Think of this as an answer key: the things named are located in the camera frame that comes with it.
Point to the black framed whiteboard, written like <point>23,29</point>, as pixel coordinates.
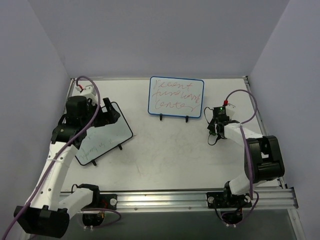
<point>101,140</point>

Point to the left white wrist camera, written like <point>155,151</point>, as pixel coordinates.
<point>88,91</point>

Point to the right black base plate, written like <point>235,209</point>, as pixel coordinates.
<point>220,200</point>

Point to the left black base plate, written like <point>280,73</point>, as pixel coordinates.
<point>108,201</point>

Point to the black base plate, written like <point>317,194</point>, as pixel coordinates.
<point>108,201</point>
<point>220,200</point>

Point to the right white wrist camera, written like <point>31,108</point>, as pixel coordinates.
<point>230,109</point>

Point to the aluminium table edge frame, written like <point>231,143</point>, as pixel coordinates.
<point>263,129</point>

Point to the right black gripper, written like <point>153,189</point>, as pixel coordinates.
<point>213,127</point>

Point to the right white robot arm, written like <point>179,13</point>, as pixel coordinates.
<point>263,160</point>

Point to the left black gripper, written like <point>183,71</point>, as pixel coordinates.
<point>104,116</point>

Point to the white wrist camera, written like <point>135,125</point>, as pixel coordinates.
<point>88,91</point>
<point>230,109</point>

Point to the blue framed whiteboard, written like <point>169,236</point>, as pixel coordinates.
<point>175,97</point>

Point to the aluminium front rail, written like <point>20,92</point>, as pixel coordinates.
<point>199,200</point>

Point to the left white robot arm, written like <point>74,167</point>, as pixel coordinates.
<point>44,214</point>

